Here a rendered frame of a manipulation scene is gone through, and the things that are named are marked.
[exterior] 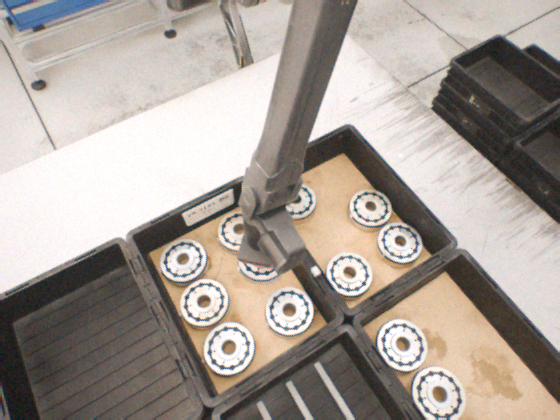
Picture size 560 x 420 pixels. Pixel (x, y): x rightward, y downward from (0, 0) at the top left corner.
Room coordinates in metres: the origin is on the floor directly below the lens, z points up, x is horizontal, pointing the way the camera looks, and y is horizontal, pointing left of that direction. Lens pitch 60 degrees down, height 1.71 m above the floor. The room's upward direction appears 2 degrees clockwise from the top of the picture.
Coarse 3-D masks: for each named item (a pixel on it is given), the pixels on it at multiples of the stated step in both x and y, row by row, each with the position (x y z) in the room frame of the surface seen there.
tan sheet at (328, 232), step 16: (336, 160) 0.65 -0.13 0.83; (304, 176) 0.59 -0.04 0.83; (320, 176) 0.60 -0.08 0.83; (336, 176) 0.60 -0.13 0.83; (352, 176) 0.60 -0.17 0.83; (320, 192) 0.55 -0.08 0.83; (336, 192) 0.55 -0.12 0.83; (352, 192) 0.55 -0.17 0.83; (320, 208) 0.50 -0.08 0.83; (336, 208) 0.50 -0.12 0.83; (368, 208) 0.50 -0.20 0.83; (304, 224) 0.45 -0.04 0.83; (320, 224) 0.45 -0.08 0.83; (336, 224) 0.46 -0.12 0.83; (352, 224) 0.46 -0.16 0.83; (304, 240) 0.41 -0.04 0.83; (320, 240) 0.41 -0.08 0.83; (336, 240) 0.41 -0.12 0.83; (352, 240) 0.41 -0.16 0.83; (368, 240) 0.42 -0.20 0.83; (320, 256) 0.37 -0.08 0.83; (368, 256) 0.37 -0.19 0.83; (384, 272) 0.34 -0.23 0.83; (400, 272) 0.34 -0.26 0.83; (352, 304) 0.26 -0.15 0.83
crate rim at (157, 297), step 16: (240, 176) 0.52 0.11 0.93; (208, 192) 0.48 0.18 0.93; (176, 208) 0.43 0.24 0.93; (144, 224) 0.39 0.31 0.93; (128, 240) 0.35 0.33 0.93; (144, 272) 0.28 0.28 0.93; (320, 288) 0.26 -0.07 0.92; (160, 304) 0.22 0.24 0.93; (336, 304) 0.23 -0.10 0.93; (336, 320) 0.20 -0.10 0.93; (176, 336) 0.16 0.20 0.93; (320, 336) 0.17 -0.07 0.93; (288, 352) 0.14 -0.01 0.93; (192, 368) 0.11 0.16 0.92; (272, 368) 0.11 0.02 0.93; (240, 384) 0.08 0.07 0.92; (208, 400) 0.05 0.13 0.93; (224, 400) 0.05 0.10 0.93
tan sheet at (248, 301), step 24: (216, 240) 0.40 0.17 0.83; (216, 264) 0.34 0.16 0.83; (168, 288) 0.28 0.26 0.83; (240, 288) 0.29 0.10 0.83; (264, 288) 0.29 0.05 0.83; (240, 312) 0.23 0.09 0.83; (264, 312) 0.24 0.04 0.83; (288, 312) 0.24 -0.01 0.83; (192, 336) 0.18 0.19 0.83; (264, 336) 0.18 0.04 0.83; (264, 360) 0.14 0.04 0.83; (216, 384) 0.09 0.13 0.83
